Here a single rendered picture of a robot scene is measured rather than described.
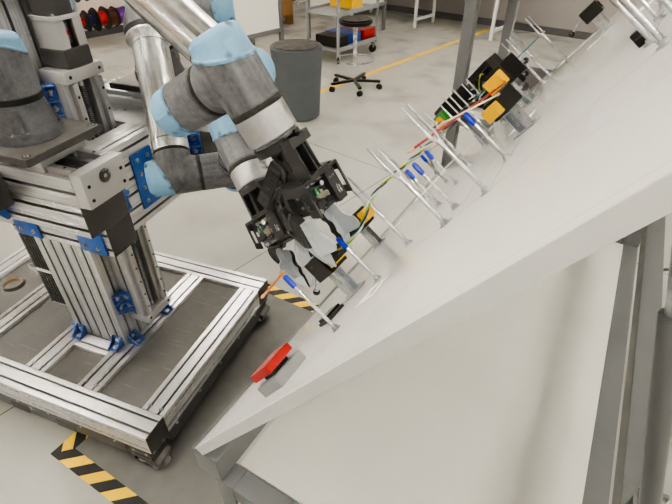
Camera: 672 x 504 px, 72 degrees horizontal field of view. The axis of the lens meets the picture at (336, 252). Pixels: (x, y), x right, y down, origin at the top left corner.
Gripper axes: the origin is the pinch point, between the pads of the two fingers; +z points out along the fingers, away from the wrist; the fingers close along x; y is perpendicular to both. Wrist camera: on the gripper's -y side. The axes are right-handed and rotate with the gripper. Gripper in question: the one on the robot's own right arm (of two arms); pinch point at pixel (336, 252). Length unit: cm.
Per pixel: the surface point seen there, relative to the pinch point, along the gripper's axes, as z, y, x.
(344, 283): 6.8, -2.9, 0.0
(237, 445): 21.5, -17.0, -27.8
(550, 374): 53, 9, 24
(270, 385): 3.9, 5.8, -22.7
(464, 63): 0, -29, 93
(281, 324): 72, -131, 35
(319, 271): 2.3, -3.9, -2.3
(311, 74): -4, -268, 241
